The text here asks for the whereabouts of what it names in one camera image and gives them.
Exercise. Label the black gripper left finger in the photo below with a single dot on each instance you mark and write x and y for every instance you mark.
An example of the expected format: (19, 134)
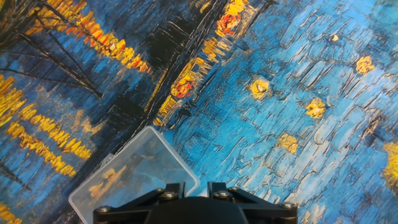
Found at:
(130, 210)

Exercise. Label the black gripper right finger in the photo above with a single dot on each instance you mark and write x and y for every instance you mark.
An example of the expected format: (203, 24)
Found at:
(267, 211)

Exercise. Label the white pipette tip box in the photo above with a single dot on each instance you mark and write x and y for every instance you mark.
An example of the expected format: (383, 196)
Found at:
(140, 161)

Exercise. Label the starry night print tablecloth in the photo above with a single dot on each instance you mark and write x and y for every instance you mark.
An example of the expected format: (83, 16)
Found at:
(264, 109)

